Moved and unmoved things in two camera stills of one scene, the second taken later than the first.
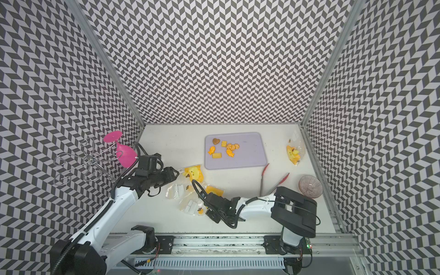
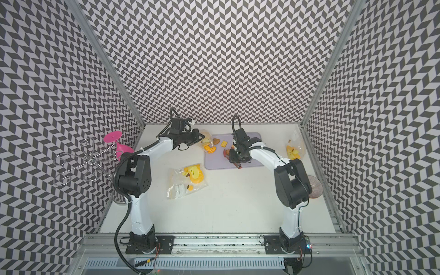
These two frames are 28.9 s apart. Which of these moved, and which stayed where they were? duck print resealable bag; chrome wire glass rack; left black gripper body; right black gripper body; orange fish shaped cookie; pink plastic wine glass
Moved: orange fish shaped cookie; right black gripper body; left black gripper body
Stayed: chrome wire glass rack; duck print resealable bag; pink plastic wine glass
